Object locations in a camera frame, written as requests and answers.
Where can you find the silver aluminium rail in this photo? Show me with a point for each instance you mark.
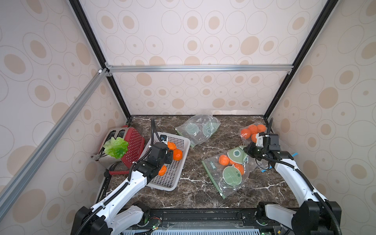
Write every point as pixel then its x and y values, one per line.
pixel 18 183
pixel 201 68

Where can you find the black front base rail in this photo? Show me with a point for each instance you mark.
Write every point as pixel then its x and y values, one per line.
pixel 205 222

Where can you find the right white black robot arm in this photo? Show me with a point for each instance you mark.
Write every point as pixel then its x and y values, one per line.
pixel 316 214

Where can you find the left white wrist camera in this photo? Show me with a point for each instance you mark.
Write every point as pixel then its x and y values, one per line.
pixel 163 138

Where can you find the blue-seal clear zip-top bag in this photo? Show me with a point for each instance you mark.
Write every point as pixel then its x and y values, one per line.
pixel 266 165

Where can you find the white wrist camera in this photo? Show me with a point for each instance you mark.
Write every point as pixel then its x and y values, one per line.
pixel 259 142
pixel 163 138

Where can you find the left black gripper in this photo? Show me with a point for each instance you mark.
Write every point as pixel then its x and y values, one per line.
pixel 170 154

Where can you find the silver aluminium back rail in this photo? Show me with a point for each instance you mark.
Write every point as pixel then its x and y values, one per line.
pixel 201 68

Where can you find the orange toy mandarin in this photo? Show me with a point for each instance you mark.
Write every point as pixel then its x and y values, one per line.
pixel 177 155
pixel 171 146

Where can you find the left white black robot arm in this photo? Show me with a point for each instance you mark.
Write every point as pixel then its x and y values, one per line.
pixel 123 194

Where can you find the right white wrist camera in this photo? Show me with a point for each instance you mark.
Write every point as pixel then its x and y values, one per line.
pixel 259 142

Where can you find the green toy lettuce leaf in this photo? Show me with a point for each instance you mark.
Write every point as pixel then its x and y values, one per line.
pixel 116 147

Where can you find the black left corner post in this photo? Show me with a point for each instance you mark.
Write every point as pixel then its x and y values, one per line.
pixel 86 27

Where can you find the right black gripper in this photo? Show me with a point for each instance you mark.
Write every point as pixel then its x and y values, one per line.
pixel 253 150

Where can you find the black corner post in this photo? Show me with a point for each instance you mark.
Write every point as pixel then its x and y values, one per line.
pixel 86 27
pixel 312 36

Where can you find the green-seal clear zip-top bag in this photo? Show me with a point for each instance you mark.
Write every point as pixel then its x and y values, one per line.
pixel 228 179

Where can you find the silver aluminium left rail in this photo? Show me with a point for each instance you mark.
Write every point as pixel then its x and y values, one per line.
pixel 18 183

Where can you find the black right corner post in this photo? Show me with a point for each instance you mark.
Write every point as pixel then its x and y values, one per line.
pixel 312 36

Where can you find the white perforated plastic basket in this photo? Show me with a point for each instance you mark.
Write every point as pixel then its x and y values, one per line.
pixel 169 181

